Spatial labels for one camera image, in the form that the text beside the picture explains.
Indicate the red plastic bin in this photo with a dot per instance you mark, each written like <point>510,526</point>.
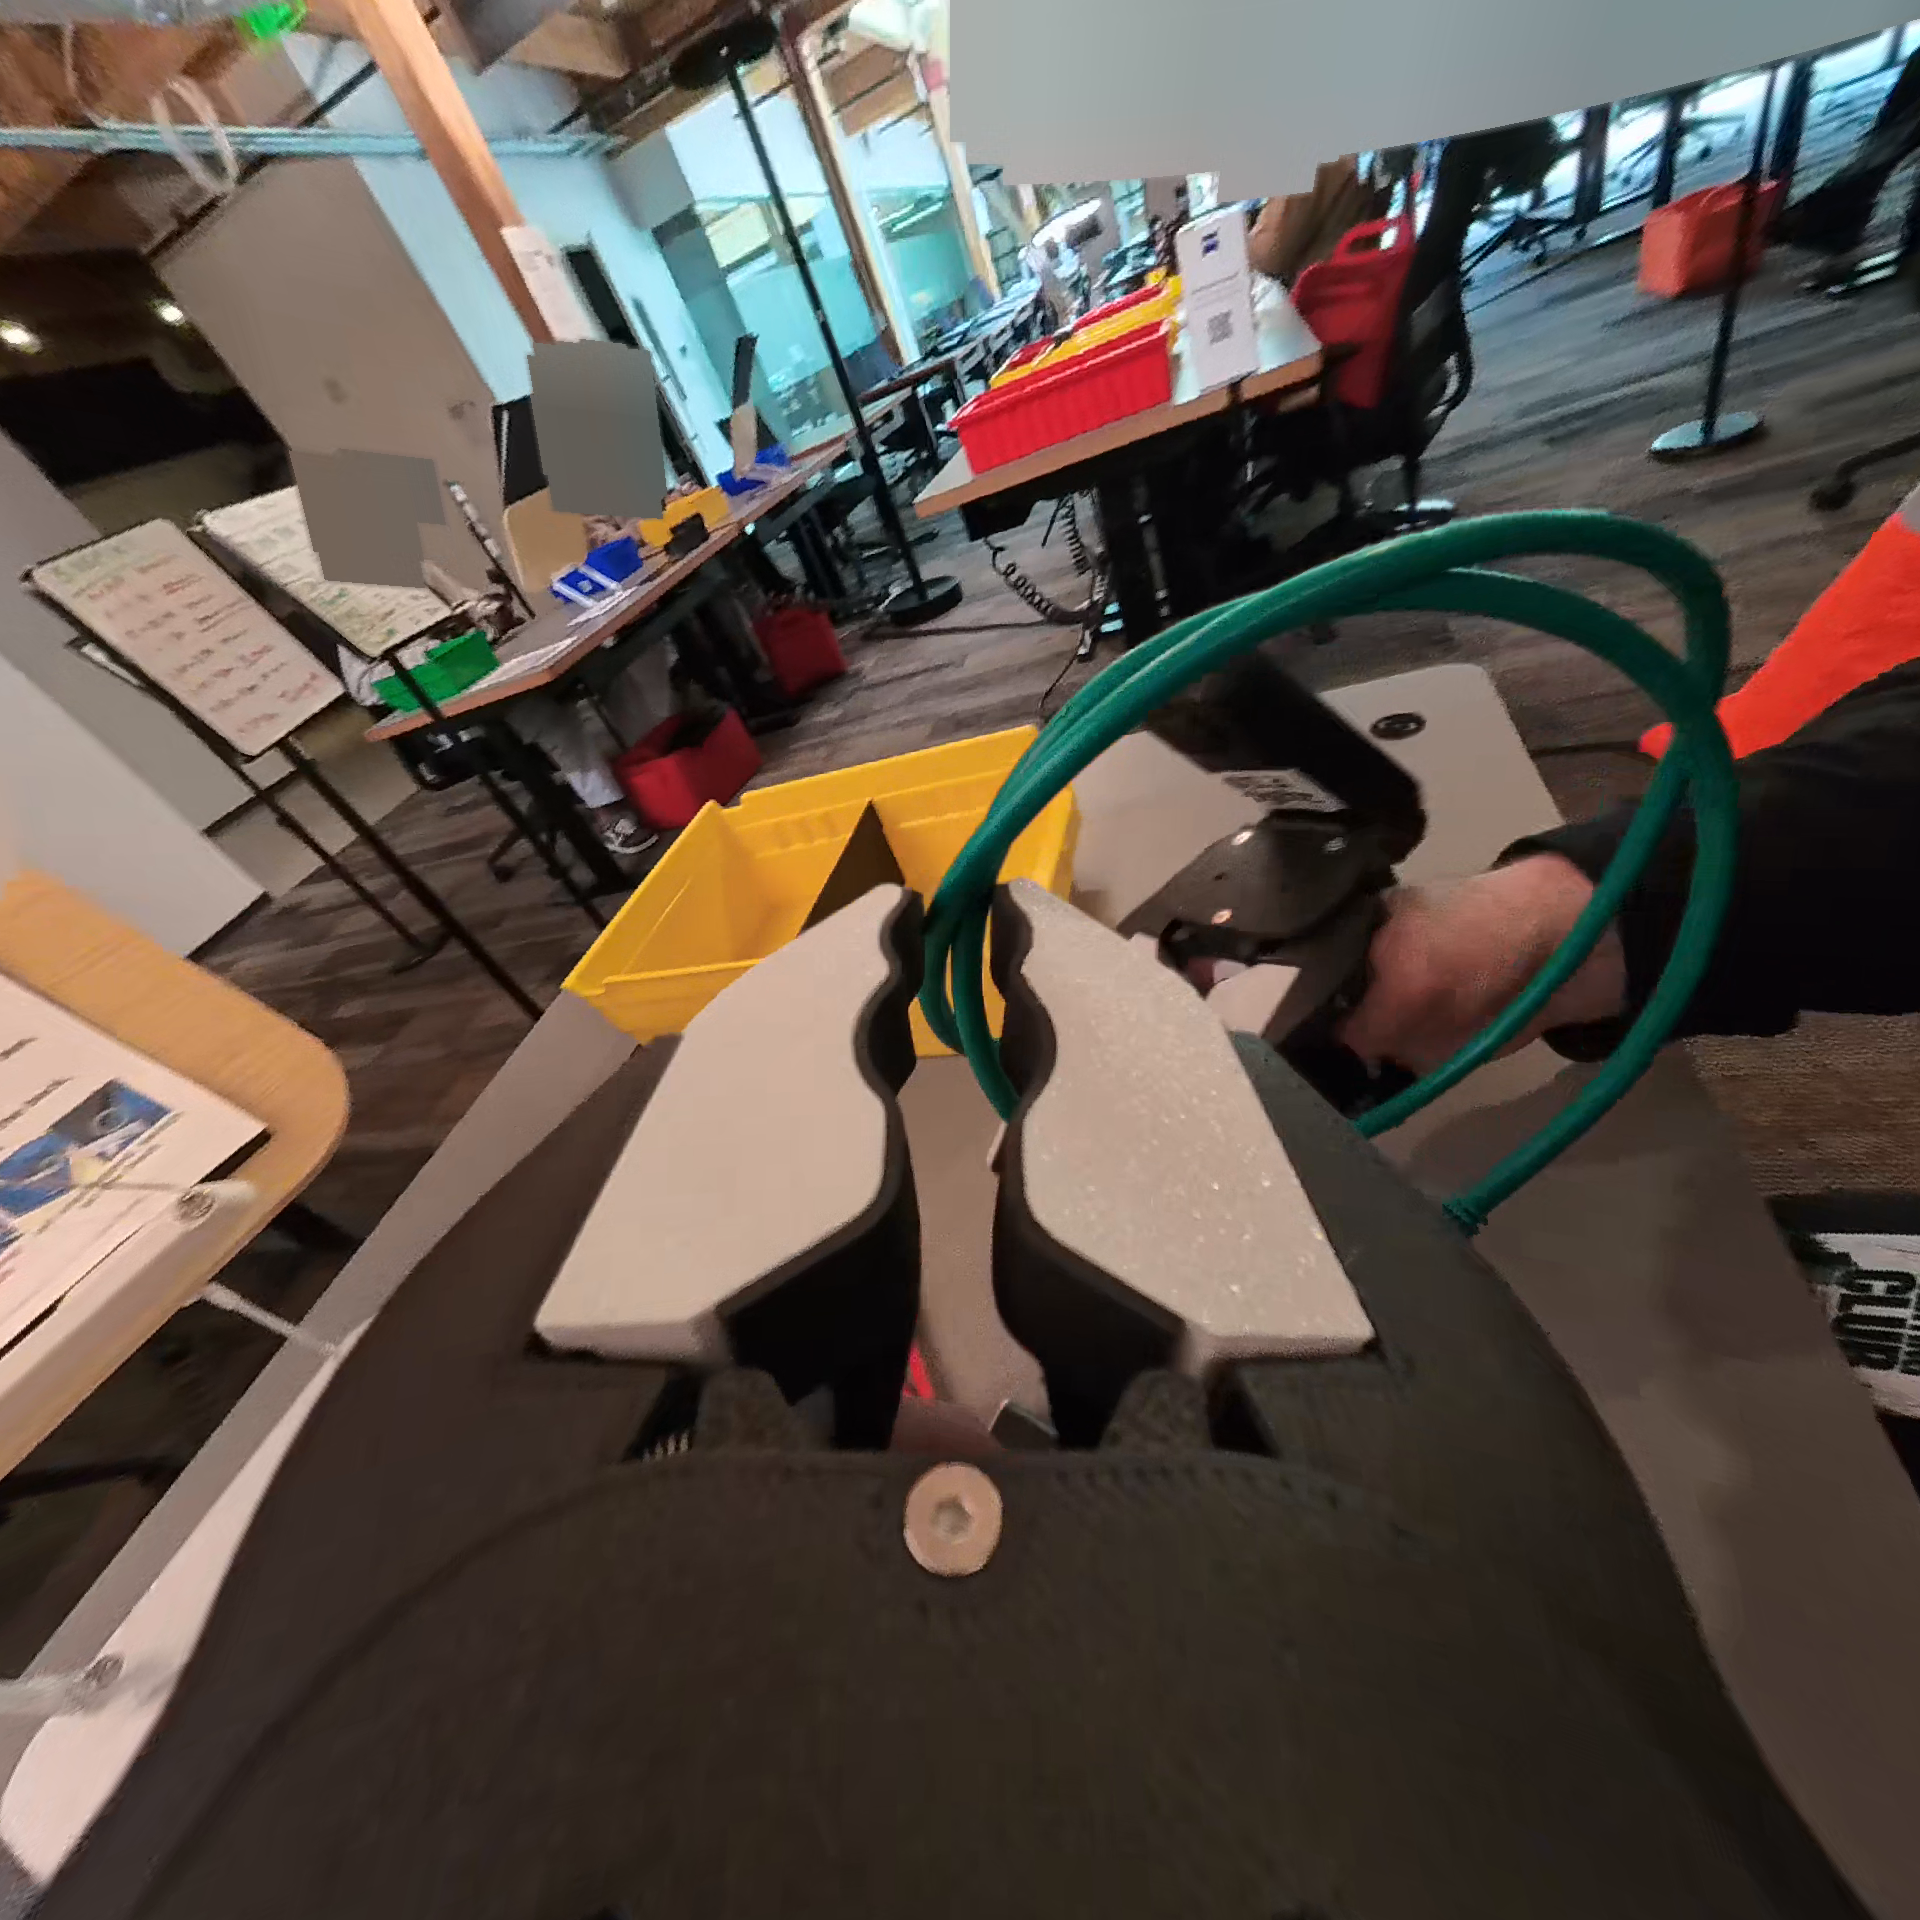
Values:
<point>1066,398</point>
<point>802,647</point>
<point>690,773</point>
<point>1710,240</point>

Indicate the person's right hand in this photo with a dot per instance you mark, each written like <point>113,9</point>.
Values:
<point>1485,961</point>

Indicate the yellow plastic bin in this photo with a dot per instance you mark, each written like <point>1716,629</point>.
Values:
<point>705,915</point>

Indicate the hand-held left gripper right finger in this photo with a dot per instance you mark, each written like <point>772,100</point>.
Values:
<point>1185,1155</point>

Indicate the black stanchion pole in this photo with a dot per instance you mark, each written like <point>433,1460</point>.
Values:
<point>1734,300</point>

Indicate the black office chair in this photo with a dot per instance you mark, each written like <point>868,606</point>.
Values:
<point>1425,375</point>

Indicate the wooden board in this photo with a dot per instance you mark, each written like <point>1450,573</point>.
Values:
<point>181,1004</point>

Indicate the wooden edged table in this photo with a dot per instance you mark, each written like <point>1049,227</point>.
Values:
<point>1049,464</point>
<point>600,629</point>

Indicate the black printed mat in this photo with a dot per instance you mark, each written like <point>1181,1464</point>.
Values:
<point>1868,1291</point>

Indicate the green plastic bin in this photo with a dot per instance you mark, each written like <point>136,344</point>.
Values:
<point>436,675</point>

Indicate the white panel with black hole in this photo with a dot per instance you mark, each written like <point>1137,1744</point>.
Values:
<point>1470,750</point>

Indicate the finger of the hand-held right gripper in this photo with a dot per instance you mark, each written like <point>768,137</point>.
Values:
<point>1257,1003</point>

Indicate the printed instruction sheet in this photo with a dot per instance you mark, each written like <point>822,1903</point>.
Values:
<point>89,1171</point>

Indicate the orange safety vest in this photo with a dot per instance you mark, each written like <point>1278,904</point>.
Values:
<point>1846,629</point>

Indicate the white sign card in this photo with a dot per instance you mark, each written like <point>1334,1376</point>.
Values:
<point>1220,300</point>

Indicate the yellow bin on table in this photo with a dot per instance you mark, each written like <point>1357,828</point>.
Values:
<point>1119,316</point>

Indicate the person's right forearm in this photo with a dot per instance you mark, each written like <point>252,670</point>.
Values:
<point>1799,901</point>

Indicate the whiteboard on easel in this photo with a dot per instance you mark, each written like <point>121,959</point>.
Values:
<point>189,639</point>

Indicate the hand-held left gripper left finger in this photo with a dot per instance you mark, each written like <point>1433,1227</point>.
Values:
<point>720,1155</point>

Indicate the red bin on chair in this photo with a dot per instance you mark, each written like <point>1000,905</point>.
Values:
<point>1359,300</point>

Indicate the clear stand post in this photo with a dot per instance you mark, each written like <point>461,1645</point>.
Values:
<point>264,1312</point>

